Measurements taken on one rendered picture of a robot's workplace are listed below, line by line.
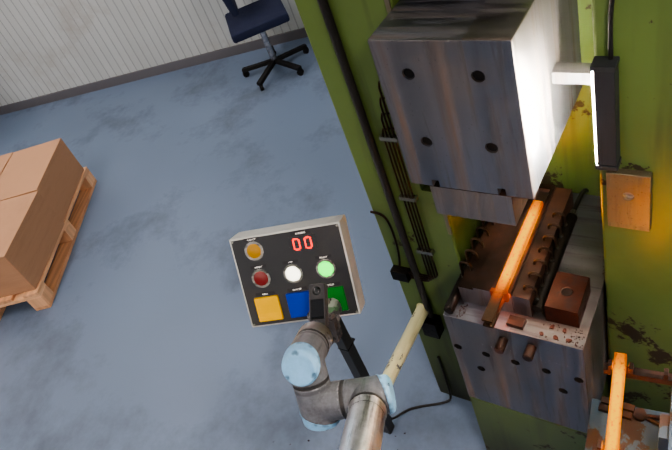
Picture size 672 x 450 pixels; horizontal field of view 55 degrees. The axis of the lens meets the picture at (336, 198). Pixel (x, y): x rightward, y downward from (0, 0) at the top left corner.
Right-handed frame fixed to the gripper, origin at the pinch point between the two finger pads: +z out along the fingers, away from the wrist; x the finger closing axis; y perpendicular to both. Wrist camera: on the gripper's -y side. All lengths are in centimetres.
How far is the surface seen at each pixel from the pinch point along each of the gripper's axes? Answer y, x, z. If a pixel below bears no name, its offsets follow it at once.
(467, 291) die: 4.4, 37.7, 3.4
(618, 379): 22, 70, -19
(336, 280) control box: -4.7, 2.2, 1.6
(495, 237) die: -5, 47, 18
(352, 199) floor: 11, -33, 186
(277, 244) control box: -17.9, -12.5, 1.6
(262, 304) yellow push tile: -0.8, -21.4, 0.9
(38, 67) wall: -125, -331, 352
